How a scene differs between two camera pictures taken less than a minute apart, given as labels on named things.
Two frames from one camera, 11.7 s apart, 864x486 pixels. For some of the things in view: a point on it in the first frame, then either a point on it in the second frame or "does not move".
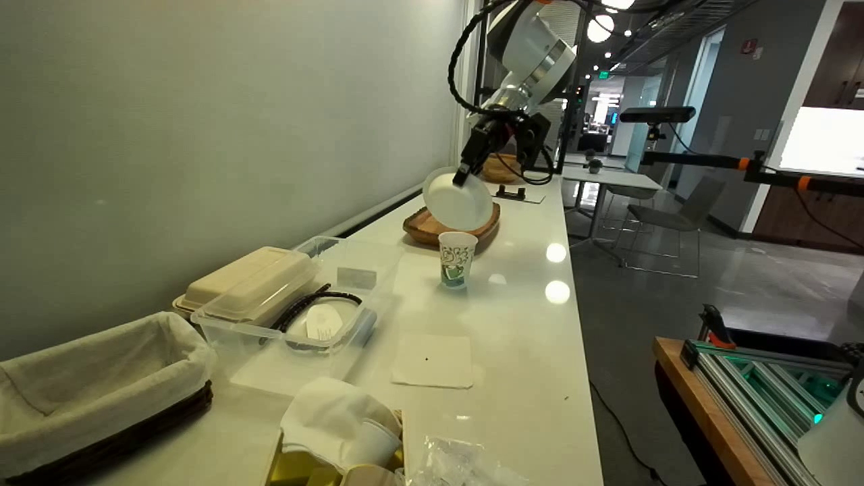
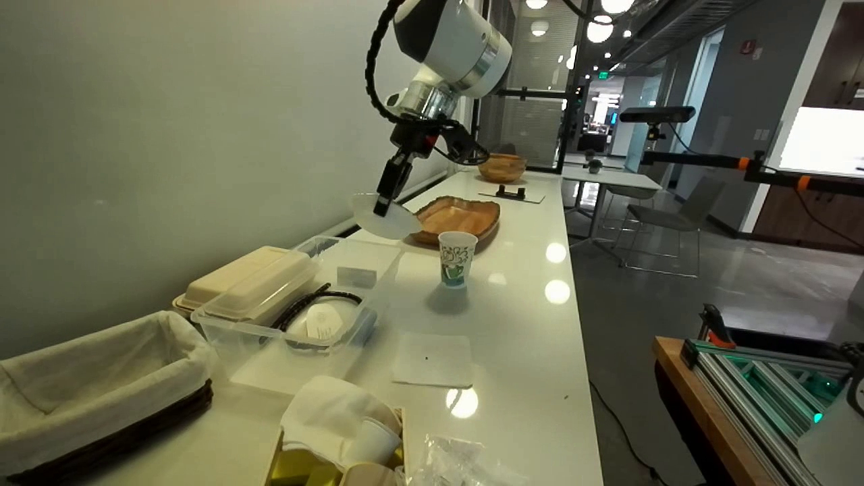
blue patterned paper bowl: [457, 206] → [393, 225]
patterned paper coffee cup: [457, 255] does not move
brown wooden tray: [428, 230] does not move
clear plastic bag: [466, 461] does not move
